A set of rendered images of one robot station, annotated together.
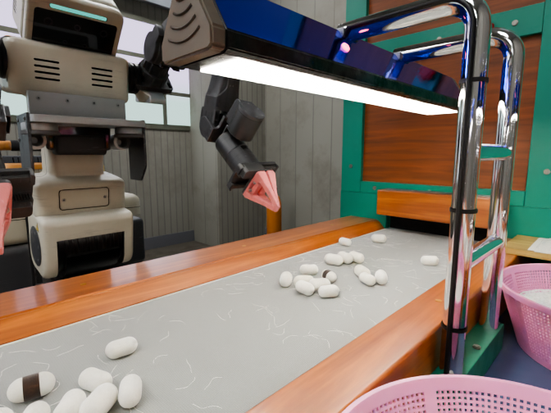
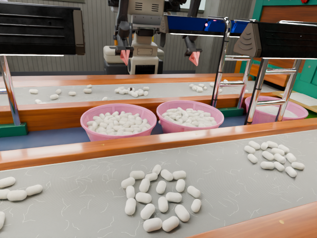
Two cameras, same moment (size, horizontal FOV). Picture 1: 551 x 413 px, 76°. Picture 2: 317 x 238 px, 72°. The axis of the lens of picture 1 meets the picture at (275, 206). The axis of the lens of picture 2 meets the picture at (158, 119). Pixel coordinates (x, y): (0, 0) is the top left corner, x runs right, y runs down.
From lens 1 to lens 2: 75 cm
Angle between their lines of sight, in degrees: 29
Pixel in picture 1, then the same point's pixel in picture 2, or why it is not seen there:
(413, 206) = not seen: hidden behind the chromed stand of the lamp
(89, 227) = (145, 61)
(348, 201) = (243, 66)
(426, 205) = not seen: hidden behind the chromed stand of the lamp
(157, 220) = (177, 62)
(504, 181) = (247, 66)
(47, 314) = (133, 80)
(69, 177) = (141, 43)
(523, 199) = (299, 76)
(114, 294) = (147, 80)
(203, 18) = (164, 27)
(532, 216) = (300, 84)
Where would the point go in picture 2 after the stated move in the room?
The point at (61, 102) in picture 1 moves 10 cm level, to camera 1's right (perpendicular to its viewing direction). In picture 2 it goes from (141, 18) to (154, 19)
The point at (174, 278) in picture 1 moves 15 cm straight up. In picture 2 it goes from (162, 79) to (164, 54)
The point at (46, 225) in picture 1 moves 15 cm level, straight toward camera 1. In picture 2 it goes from (133, 59) to (133, 63)
